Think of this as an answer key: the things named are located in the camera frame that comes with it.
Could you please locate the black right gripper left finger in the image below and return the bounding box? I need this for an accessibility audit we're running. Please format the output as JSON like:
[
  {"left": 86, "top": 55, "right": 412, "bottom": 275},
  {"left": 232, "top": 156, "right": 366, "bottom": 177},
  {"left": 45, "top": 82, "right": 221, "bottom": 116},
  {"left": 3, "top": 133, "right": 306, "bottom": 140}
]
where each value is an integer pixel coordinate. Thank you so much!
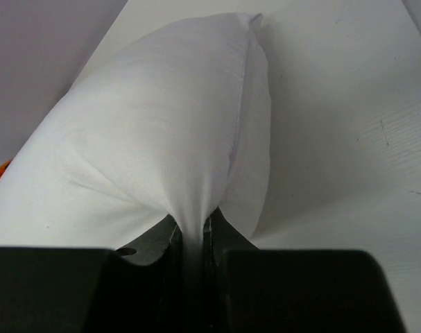
[{"left": 0, "top": 216, "right": 182, "bottom": 332}]

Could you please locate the white pillow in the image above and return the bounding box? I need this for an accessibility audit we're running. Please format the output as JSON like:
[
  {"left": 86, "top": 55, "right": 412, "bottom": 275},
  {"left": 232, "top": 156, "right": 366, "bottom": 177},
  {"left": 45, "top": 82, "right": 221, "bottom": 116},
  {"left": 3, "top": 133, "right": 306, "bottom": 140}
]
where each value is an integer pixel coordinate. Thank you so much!
[{"left": 0, "top": 12, "right": 272, "bottom": 250}]

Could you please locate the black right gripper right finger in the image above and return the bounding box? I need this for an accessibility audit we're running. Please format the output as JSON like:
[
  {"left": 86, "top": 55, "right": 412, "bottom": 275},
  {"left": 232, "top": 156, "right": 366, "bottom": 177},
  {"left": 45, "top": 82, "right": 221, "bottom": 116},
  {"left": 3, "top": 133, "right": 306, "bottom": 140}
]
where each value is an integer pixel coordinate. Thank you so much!
[{"left": 203, "top": 210, "right": 406, "bottom": 332}]

